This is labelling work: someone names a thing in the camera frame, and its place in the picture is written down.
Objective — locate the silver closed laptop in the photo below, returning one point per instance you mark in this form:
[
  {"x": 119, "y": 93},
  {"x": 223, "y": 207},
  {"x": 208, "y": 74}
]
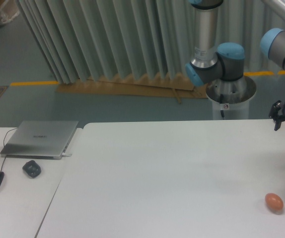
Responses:
[{"x": 40, "y": 139}]

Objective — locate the pale green pleated curtain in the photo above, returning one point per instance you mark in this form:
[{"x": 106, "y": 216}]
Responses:
[{"x": 82, "y": 39}]

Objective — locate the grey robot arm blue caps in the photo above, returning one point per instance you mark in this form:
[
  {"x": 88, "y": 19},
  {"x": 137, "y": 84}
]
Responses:
[{"x": 222, "y": 67}]

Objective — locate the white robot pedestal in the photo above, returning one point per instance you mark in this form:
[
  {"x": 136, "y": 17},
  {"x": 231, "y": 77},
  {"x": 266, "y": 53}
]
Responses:
[{"x": 231, "y": 99}]

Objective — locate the white usb plug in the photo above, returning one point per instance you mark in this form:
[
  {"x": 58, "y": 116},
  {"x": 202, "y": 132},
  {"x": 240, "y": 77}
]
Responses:
[{"x": 66, "y": 155}]

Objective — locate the brown egg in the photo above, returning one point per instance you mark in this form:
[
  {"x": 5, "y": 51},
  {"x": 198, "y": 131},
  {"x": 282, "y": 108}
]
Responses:
[{"x": 274, "y": 202}]

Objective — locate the small black controller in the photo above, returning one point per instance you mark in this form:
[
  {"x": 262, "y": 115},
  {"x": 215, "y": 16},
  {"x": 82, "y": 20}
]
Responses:
[{"x": 32, "y": 169}]

